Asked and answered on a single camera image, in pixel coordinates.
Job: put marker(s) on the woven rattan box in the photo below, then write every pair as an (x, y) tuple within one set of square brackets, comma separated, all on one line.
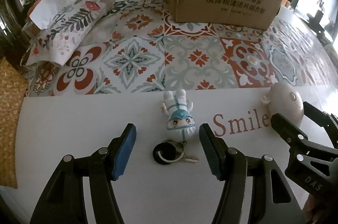
[(13, 89)]

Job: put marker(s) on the black round key fob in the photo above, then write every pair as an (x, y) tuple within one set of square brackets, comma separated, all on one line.
[(170, 152)]

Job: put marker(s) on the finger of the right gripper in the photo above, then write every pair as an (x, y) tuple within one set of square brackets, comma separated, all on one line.
[(289, 132), (322, 119)]

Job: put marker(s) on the round beige toy light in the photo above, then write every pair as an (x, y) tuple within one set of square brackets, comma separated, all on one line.
[(285, 99)]

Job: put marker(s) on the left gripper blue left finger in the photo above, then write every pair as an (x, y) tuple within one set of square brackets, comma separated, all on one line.
[(123, 149)]

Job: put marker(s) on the person's right hand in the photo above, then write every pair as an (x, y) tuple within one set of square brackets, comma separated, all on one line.
[(312, 212)]

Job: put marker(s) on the floral fabric tissue cover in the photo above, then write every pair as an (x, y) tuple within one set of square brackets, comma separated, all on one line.
[(66, 31)]

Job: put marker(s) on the white tissue paper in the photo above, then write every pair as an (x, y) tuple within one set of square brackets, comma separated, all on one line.
[(45, 11)]

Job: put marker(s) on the medic figurine keychain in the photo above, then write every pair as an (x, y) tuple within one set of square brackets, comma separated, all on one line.
[(180, 124)]

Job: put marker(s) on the patterned table runner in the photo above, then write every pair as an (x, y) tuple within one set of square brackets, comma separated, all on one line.
[(137, 47)]

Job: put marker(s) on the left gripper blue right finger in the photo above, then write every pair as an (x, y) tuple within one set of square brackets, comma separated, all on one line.
[(214, 149)]

